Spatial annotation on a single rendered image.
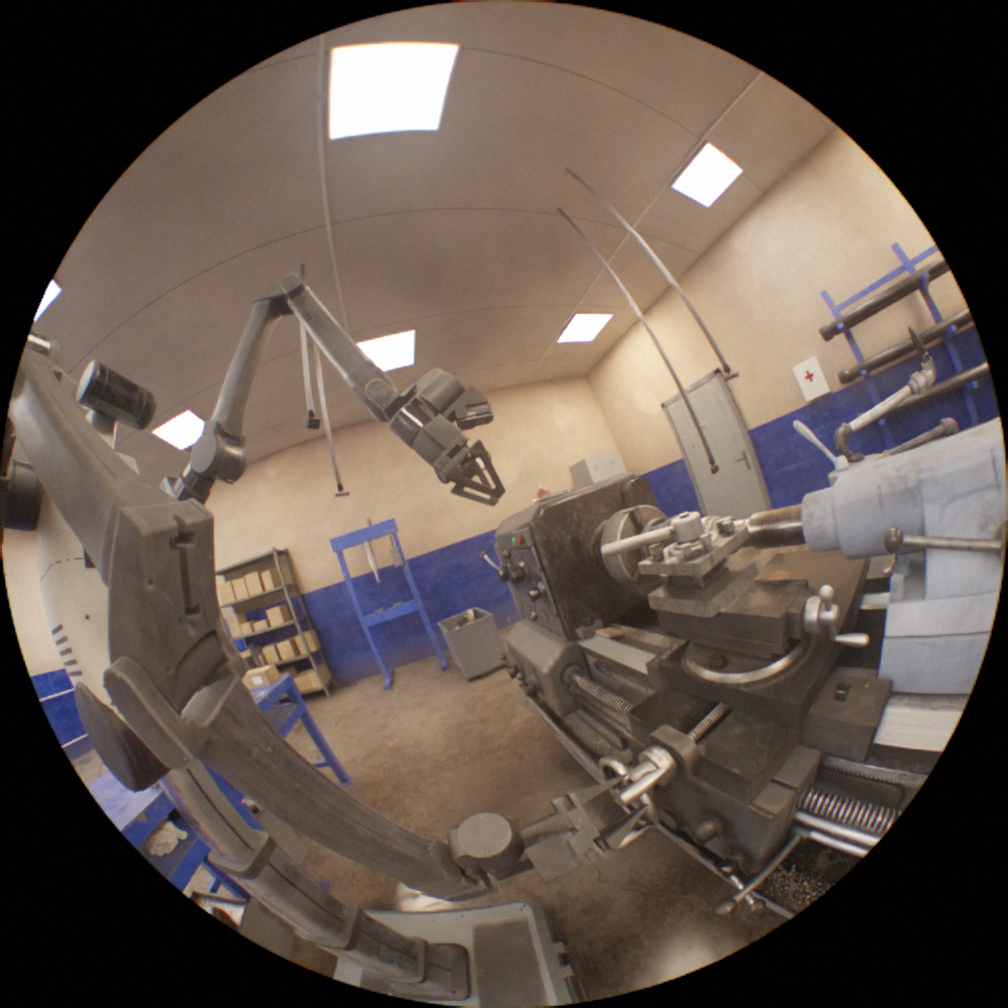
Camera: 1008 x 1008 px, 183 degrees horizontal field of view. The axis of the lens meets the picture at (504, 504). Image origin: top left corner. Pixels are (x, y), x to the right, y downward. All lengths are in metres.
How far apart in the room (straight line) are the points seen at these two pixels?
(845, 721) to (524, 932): 0.91
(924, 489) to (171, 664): 0.75
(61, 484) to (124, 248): 2.38
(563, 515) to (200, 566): 1.01
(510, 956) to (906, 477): 1.27
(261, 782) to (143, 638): 0.12
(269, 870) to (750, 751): 0.73
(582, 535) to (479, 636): 2.11
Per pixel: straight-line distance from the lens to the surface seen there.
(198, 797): 0.59
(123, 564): 0.20
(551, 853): 0.36
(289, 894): 0.70
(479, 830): 0.38
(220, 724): 0.23
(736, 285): 4.07
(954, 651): 0.62
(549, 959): 1.09
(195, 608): 0.23
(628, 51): 2.58
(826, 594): 0.51
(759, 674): 0.56
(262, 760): 0.25
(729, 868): 0.74
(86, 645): 0.49
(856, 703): 0.59
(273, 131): 2.17
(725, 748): 0.55
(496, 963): 1.12
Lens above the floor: 1.29
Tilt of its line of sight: 4 degrees up
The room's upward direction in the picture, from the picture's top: 20 degrees counter-clockwise
